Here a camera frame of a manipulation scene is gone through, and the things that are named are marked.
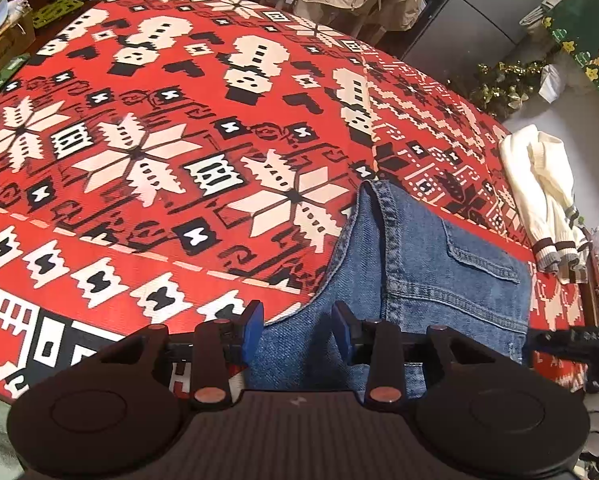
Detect red christmas pattern blanket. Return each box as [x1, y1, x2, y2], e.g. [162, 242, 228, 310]
[0, 0, 596, 401]

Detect blue denim jeans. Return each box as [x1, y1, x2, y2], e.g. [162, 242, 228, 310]
[245, 181, 531, 393]

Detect small christmas tree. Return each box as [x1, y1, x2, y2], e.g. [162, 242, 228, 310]
[469, 60, 547, 122]

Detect grey refrigerator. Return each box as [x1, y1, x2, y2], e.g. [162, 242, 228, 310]
[401, 0, 543, 84]

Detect cream striped knit sweater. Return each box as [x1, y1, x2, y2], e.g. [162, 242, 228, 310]
[499, 125, 589, 283]

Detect green patterned mat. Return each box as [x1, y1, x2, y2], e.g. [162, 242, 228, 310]
[33, 0, 84, 29]

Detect cardboard box with clutter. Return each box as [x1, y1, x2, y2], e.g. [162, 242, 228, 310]
[0, 0, 35, 71]

